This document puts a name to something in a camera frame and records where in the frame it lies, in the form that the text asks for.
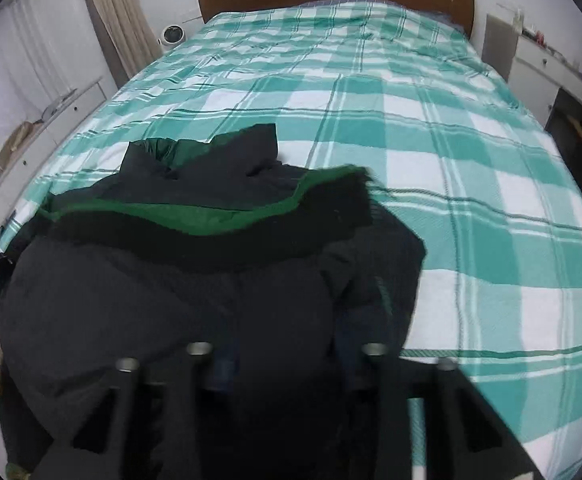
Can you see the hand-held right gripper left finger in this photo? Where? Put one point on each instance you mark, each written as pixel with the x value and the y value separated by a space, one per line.
pixel 181 410

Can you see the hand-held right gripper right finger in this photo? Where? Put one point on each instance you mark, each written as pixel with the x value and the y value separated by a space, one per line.
pixel 396 410

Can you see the black puffer jacket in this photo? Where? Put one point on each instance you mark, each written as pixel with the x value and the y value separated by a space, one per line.
pixel 171 285

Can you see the beige cloth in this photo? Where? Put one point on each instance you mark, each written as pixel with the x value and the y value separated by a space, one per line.
pixel 18 142

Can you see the white window drawer cabinet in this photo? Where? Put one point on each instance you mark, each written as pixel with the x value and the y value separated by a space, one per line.
pixel 66 125

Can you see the grey cloth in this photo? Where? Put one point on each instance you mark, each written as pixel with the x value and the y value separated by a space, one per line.
pixel 58 105

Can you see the green patterned slipper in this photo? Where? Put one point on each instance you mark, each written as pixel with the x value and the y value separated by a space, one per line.
pixel 15 472

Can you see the white sheer curtain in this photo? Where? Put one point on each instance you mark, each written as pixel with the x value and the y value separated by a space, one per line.
pixel 26 75

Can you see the bed with green plaid cover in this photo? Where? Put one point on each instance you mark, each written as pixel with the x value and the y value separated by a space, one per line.
pixel 471 185

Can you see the beige curtain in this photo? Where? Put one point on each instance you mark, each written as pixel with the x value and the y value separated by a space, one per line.
pixel 121 15

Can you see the small white fan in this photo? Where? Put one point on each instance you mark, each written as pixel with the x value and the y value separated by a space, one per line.
pixel 172 36

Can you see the wooden chair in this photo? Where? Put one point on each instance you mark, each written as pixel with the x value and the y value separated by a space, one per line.
pixel 571 120

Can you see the white desk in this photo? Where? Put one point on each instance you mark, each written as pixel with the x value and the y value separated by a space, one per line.
pixel 536 75

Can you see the red can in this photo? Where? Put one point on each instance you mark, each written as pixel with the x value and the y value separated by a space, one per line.
pixel 538 36

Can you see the clear bottle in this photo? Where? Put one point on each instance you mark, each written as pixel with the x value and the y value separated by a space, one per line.
pixel 518 22

